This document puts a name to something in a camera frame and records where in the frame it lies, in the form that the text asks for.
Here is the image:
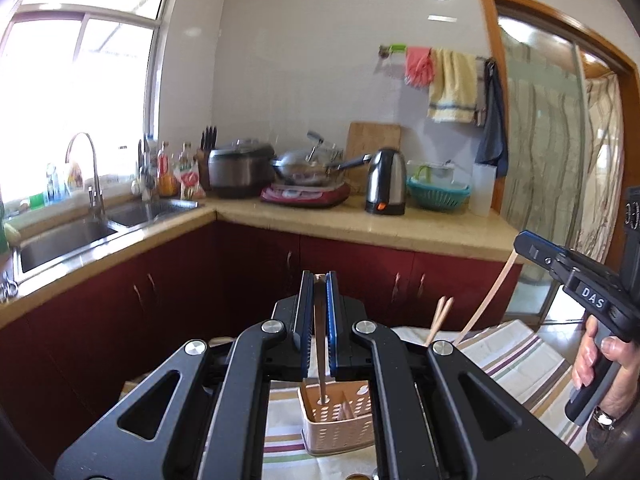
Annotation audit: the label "red kitchen cabinets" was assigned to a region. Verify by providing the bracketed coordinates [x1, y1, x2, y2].
[0, 220, 523, 480]

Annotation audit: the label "blue label bottle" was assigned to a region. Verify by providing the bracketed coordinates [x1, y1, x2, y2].
[45, 162, 60, 206]

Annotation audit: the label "striped tablecloth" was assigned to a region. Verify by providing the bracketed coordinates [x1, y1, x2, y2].
[262, 320, 591, 480]

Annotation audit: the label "wall towel rack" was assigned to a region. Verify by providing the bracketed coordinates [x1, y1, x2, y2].
[377, 44, 496, 68]

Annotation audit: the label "beige kitchen countertop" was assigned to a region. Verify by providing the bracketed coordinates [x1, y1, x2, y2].
[0, 192, 523, 331]

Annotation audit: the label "wooden cutting board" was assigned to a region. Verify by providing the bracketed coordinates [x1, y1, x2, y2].
[346, 121, 402, 193]

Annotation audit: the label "dark rice cooker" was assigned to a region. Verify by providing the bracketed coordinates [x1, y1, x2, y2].
[207, 140, 277, 198]

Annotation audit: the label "person's right hand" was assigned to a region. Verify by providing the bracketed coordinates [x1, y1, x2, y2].
[571, 315, 633, 417]

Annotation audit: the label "yellow towel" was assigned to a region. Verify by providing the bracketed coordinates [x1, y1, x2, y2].
[427, 49, 478, 125]

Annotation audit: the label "steel wok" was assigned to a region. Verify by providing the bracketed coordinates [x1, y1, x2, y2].
[271, 152, 373, 187]

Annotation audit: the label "tall steel faucet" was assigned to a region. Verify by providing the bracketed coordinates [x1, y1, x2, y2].
[65, 132, 107, 216]

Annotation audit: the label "red induction cooker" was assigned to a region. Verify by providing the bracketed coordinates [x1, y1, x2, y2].
[260, 181, 351, 208]

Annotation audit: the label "glass wok lid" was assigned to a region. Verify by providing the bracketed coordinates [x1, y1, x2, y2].
[277, 130, 346, 171]

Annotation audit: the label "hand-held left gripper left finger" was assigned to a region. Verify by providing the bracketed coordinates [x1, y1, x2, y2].
[54, 270, 317, 480]

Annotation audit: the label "teal plastic basket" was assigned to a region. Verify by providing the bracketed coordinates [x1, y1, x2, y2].
[407, 175, 472, 211]

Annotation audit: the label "kitchen window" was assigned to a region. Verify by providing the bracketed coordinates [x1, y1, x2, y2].
[0, 0, 183, 211]

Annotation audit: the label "orange sauce bottle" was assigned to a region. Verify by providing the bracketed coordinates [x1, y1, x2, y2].
[157, 141, 176, 197]

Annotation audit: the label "silver wristwatch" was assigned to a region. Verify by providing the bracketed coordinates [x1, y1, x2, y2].
[592, 406, 617, 431]

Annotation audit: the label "wooden framed glass door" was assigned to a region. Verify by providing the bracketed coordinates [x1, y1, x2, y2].
[477, 0, 640, 321]

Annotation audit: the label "steel electric kettle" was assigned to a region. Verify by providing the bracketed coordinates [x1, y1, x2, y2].
[365, 147, 407, 216]

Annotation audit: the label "person's right forearm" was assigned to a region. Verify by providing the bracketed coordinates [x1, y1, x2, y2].
[586, 407, 632, 461]

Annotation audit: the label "red and white packet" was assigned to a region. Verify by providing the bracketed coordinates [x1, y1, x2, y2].
[180, 170, 207, 200]

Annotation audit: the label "yellow label detergent bottle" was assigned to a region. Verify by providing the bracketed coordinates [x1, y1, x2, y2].
[65, 160, 85, 193]

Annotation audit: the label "pink rubber gloves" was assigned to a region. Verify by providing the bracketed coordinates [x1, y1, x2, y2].
[404, 46, 436, 88]

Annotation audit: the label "knife block with knives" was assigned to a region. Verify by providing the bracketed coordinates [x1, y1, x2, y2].
[197, 125, 221, 191]

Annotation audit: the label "clear container with green handle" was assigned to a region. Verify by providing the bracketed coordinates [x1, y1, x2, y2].
[407, 160, 471, 187]

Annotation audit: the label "white plastic jug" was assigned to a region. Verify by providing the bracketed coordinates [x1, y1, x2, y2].
[471, 162, 496, 218]

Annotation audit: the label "beige perforated utensil holder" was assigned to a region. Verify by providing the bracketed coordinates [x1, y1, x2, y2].
[298, 379, 377, 457]

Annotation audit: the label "dark blue apron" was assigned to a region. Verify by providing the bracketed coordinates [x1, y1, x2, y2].
[475, 60, 509, 178]

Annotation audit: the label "stainless steel sink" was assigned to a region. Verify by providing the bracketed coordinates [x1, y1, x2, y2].
[10, 199, 206, 286]

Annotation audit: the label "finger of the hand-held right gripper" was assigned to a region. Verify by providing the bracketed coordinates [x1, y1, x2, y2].
[513, 230, 573, 286]

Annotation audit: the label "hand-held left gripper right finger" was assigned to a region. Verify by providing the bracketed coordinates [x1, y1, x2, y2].
[324, 270, 586, 480]

